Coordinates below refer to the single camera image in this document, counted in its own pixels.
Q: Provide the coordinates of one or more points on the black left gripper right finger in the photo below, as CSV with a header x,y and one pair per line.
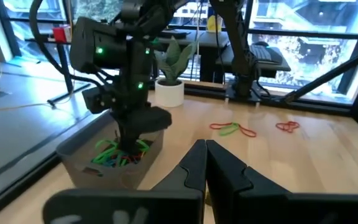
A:
x,y
244,205

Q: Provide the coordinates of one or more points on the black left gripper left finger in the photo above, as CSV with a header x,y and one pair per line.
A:
x,y
179,205

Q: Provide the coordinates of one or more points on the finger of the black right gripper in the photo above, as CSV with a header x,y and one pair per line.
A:
x,y
151,119
125,140

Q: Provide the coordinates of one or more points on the green rubber band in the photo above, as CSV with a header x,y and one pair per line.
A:
x,y
102,158
143,144
228,130

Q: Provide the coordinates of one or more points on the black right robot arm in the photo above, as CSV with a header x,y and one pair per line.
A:
x,y
238,46

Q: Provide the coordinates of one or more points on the grey translucent plastic bin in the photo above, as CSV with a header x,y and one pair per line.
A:
x,y
113,177

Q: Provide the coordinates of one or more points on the green plant in white pot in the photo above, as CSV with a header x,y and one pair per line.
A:
x,y
169,96

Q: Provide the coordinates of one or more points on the black floor stand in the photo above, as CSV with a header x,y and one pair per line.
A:
x,y
64,68

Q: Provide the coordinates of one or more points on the red box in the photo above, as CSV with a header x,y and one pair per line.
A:
x,y
62,34

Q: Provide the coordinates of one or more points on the yellow bag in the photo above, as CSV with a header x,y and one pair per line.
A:
x,y
216,25

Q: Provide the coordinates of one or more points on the black keyboard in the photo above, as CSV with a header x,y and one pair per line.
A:
x,y
264,54

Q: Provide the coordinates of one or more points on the black laptop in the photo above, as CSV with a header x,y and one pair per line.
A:
x,y
278,67

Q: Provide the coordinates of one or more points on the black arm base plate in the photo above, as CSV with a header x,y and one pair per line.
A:
x,y
233,93

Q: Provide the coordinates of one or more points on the black diagonal frame brace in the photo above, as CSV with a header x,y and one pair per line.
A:
x,y
331,73

